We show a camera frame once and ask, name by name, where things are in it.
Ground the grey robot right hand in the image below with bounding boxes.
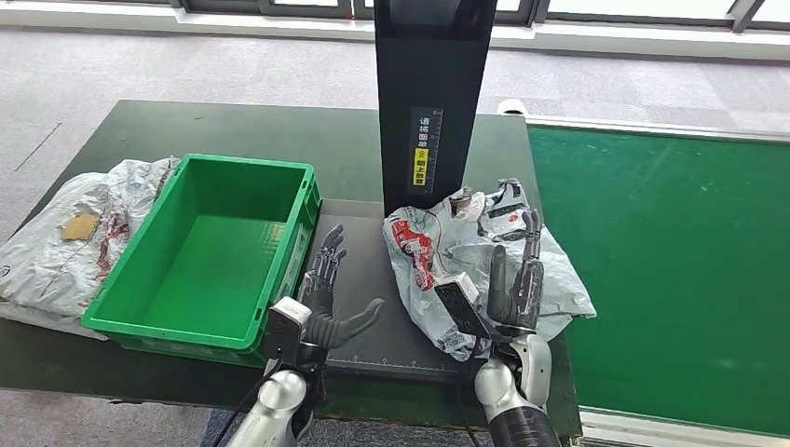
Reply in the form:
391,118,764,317
485,208,547,337

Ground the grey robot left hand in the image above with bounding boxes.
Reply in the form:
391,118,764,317
297,223,386,353

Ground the grey white parcel red print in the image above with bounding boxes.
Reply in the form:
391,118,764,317
382,179,597,363

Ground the green conveyor belt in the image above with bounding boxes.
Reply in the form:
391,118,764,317
527,125,790,436

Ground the black inbound scanner machine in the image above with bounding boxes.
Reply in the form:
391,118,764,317
305,0,502,385

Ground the white parcel bag brown patch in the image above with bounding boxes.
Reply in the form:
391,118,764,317
0,156,182,341

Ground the green plastic crate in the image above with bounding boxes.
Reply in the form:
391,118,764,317
81,154,322,370

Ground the dark green table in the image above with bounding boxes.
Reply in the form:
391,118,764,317
0,100,582,440

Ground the yellow black ruler label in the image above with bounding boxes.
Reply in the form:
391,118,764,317
407,106,444,196

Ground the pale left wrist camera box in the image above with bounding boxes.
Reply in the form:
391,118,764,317
262,297,313,365

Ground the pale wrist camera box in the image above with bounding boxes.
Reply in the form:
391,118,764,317
262,297,313,365
433,273,495,344

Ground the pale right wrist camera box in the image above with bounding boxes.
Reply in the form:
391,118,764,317
433,273,495,344

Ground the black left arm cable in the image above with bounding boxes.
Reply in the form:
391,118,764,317
210,360,279,447

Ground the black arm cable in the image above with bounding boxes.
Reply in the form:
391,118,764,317
210,360,279,447
456,354,484,447

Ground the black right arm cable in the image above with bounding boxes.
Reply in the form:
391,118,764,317
456,354,484,447

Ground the silver conveyor frame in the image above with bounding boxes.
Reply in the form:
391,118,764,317
525,114,790,447

